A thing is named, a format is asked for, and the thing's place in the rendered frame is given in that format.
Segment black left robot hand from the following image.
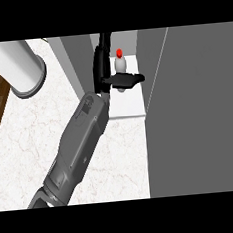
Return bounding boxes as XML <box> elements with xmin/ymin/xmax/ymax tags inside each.
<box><xmin>89</xmin><ymin>29</ymin><xmax>147</xmax><ymax>97</ymax></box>

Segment water bottle with red cap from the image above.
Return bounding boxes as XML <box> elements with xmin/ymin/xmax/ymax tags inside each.
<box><xmin>112</xmin><ymin>47</ymin><xmax>131</xmax><ymax>94</ymax></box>

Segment grey cabinet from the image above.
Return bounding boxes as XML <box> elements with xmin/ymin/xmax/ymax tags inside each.
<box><xmin>46</xmin><ymin>26</ymin><xmax>176</xmax><ymax>127</ymax></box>

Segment white cabinet shelf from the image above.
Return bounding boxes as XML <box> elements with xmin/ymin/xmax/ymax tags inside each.
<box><xmin>103</xmin><ymin>53</ymin><xmax>147</xmax><ymax>121</ymax></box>

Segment dark grey cabinet door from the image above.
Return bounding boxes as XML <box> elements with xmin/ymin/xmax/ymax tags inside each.
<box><xmin>134</xmin><ymin>20</ymin><xmax>233</xmax><ymax>199</ymax></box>

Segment white cylinder with grey rim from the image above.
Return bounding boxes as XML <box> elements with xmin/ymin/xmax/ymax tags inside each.
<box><xmin>0</xmin><ymin>37</ymin><xmax>50</xmax><ymax>102</ymax></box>

